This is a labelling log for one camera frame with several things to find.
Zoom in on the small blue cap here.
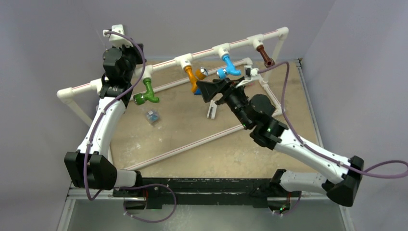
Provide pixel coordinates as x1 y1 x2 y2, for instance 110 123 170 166
194 89 202 95

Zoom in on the white rectangular block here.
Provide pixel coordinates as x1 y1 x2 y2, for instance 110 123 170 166
207 100 217 119

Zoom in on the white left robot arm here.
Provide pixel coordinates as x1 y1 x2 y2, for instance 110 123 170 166
64 46 143 197

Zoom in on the white PVC pipe frame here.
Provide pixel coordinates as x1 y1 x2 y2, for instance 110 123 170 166
57 27 289 170

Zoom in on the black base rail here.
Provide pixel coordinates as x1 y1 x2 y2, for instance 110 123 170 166
68 177 348 211

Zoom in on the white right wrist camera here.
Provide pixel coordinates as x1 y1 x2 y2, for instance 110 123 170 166
236 65 262 88

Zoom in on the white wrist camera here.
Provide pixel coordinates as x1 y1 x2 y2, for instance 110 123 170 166
236 65 262 88
102 24 133 48

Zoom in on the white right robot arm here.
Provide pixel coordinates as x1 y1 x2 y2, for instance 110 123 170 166
197 78 364 207

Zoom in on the green faucet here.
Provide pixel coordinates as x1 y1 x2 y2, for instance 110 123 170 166
133 78 160 105

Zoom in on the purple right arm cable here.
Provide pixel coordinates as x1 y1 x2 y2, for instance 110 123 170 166
257 61 408 179

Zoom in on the brown faucet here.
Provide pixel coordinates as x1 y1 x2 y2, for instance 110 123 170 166
256 45 275 68

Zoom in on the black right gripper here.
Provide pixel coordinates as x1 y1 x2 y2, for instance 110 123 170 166
196 76 252 129

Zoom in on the clear blue plastic packet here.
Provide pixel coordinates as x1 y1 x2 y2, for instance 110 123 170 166
145 110 160 125

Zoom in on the orange faucet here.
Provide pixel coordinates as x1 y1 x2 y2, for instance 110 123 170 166
183 65 208 94

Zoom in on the blue faucet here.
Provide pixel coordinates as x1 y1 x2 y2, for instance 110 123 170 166
216 54 241 79

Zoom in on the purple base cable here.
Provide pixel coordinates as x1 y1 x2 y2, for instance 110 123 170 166
122 184 178 224

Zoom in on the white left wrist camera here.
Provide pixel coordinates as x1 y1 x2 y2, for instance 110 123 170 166
102 24 133 48

